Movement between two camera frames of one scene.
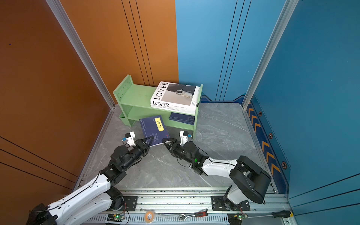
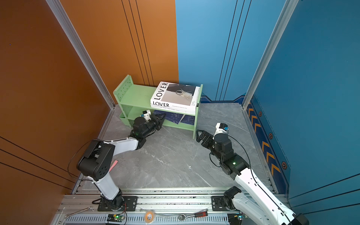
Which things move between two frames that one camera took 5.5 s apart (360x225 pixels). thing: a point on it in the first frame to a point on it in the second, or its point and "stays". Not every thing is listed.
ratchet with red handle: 183,217 stays
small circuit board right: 236,219 stays
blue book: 187,119 stays
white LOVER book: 180,96 stays
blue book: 154,126 to 171,116
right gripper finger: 168,142 to 208,142
